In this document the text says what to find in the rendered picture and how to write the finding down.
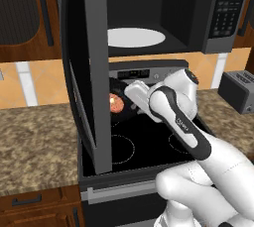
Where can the dark grey toaster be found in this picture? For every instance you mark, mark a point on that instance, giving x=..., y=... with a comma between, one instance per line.
x=238, y=89

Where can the black and steel stove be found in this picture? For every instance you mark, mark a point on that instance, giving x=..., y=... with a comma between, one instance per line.
x=142, y=148

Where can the round brown waffle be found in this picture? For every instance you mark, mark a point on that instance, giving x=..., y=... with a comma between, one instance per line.
x=116, y=103

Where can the dark grey microwave door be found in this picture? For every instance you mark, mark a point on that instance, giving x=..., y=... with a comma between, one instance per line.
x=96, y=72

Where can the brown base cupboard door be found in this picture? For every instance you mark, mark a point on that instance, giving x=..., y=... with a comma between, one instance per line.
x=36, y=221

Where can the dark grey microwave oven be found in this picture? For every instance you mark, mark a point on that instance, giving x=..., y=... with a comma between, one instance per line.
x=185, y=9

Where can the black bowl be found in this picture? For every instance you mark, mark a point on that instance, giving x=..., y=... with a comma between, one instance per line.
x=116, y=87

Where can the brown wall cupboard door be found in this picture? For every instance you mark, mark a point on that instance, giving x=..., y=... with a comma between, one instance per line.
x=20, y=16
x=246, y=41

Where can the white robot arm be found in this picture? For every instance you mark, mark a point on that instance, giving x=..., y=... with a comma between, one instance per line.
x=185, y=128

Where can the white microwave turntable plate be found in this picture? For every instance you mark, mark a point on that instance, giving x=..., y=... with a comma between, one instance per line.
x=135, y=37

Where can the brown wooden drawer front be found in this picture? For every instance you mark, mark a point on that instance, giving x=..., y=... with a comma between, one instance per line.
x=49, y=198

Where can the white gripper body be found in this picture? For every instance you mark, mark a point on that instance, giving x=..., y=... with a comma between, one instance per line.
x=138, y=92

